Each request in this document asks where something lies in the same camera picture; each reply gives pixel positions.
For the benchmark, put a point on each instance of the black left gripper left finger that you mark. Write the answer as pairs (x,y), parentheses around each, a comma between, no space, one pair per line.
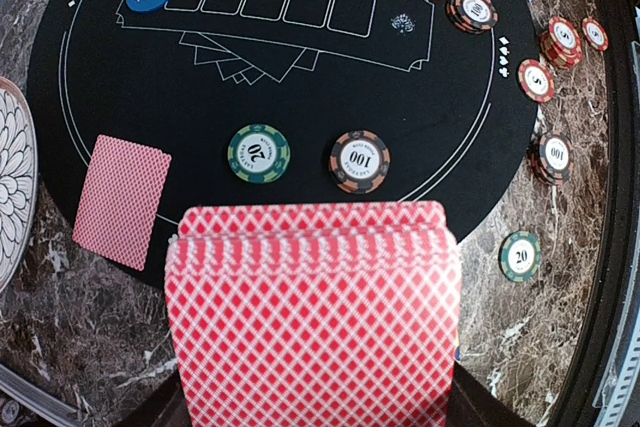
(166,407)

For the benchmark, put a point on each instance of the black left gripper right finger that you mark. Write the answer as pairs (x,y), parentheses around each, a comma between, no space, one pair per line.
(472,405)

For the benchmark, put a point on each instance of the red playing card deck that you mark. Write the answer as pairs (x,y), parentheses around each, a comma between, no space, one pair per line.
(315,314)

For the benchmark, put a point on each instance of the red card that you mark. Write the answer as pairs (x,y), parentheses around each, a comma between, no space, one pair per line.
(120,199)

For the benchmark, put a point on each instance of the black red poker chip stack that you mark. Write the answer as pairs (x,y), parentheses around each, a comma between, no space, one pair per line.
(551,158)

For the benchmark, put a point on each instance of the black chip mat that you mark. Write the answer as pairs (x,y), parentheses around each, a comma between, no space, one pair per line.
(359,161)
(472,16)

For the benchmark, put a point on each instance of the green chip mat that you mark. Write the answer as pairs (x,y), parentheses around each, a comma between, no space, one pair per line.
(258,153)

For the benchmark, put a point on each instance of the black chip mat front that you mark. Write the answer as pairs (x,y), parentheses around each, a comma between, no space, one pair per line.
(472,16)

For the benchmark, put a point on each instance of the aluminium poker chip case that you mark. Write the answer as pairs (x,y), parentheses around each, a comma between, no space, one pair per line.
(32,397)

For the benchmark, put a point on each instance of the patterned ceramic plate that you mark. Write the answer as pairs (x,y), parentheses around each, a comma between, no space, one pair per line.
(19,177)

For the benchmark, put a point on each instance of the round black poker mat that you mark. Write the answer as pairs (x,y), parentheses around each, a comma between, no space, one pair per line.
(186,77)

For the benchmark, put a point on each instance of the white cable duct strip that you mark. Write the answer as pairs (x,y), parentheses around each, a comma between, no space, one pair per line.
(621,374)

